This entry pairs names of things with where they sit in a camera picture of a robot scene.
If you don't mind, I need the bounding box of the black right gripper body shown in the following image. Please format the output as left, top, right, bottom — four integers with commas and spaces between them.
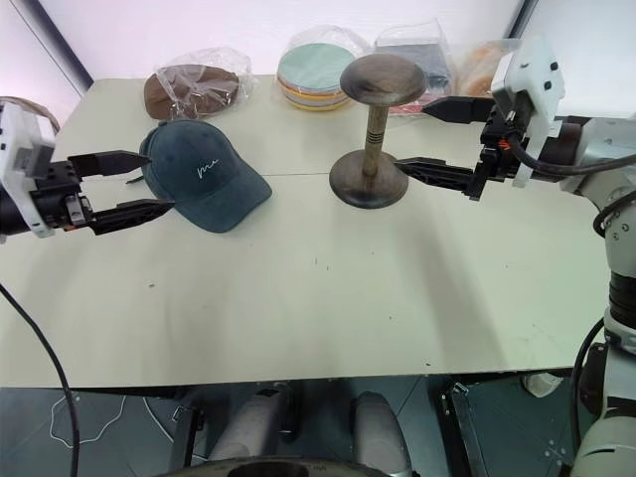
475, 105, 529, 182

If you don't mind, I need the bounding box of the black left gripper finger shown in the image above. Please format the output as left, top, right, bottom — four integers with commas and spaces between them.
90, 198, 177, 237
68, 149, 153, 180

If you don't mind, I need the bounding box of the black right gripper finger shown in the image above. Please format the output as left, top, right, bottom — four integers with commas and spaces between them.
421, 95, 498, 125
393, 156, 487, 202

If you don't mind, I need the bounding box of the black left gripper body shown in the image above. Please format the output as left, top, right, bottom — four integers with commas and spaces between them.
29, 158, 96, 234

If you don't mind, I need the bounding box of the dark wooden hat stand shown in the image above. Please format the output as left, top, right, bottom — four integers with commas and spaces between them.
328, 54, 428, 210

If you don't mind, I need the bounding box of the brown cap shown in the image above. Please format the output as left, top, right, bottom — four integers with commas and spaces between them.
143, 46, 257, 122

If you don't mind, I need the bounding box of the bagged orange woven item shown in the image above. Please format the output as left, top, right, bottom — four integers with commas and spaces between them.
457, 39, 522, 99

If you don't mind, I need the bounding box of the bagged folded dark cloth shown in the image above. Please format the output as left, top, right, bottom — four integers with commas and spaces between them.
372, 18, 454, 118

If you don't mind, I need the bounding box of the blue baseball cap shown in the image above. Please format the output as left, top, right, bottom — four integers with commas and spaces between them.
138, 118, 273, 236

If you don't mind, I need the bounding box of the bagged stack of coloured discs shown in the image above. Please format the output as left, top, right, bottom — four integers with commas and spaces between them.
274, 24, 372, 113

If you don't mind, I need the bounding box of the grey robot leg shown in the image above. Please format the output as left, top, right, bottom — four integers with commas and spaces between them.
207, 386, 300, 469
351, 390, 414, 477

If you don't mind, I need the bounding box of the dark rounded robot torso rim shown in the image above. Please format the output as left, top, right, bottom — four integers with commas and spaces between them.
167, 455, 382, 477

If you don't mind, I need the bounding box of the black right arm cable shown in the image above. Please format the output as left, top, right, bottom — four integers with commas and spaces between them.
496, 132, 636, 177

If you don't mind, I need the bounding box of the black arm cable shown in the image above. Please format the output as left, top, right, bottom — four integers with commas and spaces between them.
0, 281, 81, 477
496, 132, 636, 177

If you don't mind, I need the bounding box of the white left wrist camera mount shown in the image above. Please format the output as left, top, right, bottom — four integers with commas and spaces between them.
0, 100, 57, 244

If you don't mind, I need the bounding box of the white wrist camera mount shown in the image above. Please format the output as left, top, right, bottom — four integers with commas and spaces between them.
490, 35, 568, 189
0, 100, 57, 244

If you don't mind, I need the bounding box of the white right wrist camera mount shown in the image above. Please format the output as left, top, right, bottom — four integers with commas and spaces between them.
490, 35, 568, 189

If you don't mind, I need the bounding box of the woven basket handle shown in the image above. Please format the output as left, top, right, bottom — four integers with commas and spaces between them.
0, 95, 62, 134

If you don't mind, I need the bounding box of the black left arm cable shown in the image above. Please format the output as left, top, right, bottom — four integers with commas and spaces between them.
0, 281, 81, 477

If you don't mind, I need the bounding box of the thin white floor cable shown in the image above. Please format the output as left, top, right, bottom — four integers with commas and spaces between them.
48, 391, 126, 444

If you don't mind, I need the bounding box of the black table leg frame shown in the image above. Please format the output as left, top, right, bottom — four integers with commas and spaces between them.
438, 381, 494, 477
170, 402, 206, 474

